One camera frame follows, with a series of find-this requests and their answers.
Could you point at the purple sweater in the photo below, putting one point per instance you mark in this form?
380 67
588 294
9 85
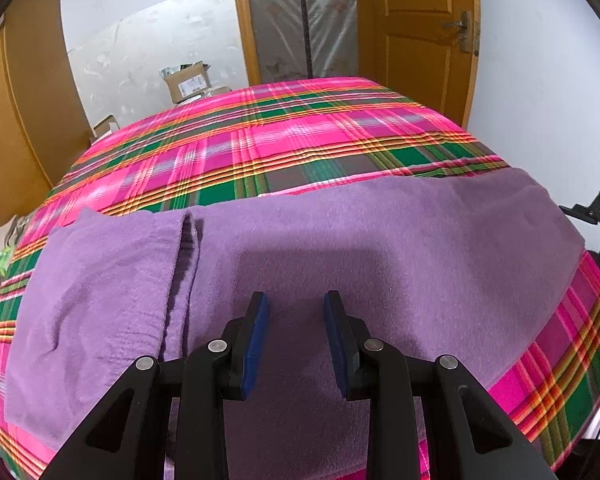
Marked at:
380 260

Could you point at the brown cardboard box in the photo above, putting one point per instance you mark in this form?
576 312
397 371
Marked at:
185 85

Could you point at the wooden wardrobe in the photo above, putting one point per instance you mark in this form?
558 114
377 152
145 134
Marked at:
15 135

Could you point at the tall white box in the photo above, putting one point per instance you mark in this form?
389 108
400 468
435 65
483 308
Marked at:
105 127

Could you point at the pink green plaid bed sheet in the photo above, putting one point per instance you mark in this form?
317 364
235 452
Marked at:
280 135

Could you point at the wooden door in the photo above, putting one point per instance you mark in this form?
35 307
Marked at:
415 35

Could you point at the beige folded clothes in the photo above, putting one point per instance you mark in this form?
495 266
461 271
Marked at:
10 232

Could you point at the green tissue pack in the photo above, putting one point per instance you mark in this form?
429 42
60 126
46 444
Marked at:
2 260

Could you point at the wooden door frame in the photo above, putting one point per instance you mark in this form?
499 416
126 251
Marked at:
245 25

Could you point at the clear plastic zipper curtain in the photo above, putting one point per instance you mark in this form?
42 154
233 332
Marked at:
305 20

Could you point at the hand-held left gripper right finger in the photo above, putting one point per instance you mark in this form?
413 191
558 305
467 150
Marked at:
336 355

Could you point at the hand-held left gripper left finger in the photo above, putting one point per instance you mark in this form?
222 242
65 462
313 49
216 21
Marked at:
257 350

